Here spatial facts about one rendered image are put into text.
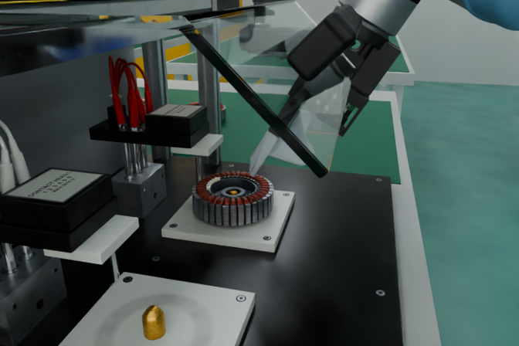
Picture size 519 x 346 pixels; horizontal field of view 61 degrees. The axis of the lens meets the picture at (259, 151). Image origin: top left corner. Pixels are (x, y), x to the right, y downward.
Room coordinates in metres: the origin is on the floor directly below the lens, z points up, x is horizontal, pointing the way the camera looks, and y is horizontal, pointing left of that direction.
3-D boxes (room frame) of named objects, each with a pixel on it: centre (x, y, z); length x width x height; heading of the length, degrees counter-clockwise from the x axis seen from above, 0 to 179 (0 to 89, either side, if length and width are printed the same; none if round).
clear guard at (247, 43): (0.31, 0.10, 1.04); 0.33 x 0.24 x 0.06; 76
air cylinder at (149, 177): (0.58, 0.18, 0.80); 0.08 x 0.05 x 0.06; 166
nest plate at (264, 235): (0.55, 0.04, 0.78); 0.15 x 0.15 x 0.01; 76
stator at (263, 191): (0.55, 0.04, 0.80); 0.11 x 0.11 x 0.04
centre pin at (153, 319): (0.31, 0.09, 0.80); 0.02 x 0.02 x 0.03
